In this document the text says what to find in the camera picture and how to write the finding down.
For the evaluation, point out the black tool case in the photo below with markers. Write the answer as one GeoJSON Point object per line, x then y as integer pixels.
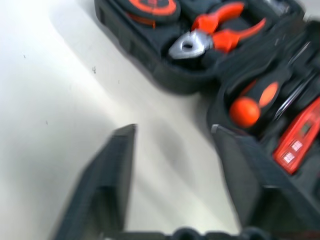
{"type": "Point", "coordinates": [190, 75]}

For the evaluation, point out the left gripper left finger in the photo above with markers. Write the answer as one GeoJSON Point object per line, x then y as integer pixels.
{"type": "Point", "coordinates": [105, 180]}

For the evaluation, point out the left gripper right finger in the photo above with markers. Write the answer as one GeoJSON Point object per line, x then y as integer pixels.
{"type": "Point", "coordinates": [240, 175]}

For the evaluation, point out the orange black tape measure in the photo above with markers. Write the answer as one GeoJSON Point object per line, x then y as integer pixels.
{"type": "Point", "coordinates": [155, 10]}

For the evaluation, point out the orange voltage tester pen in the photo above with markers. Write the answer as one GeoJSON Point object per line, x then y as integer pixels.
{"type": "Point", "coordinates": [297, 142]}

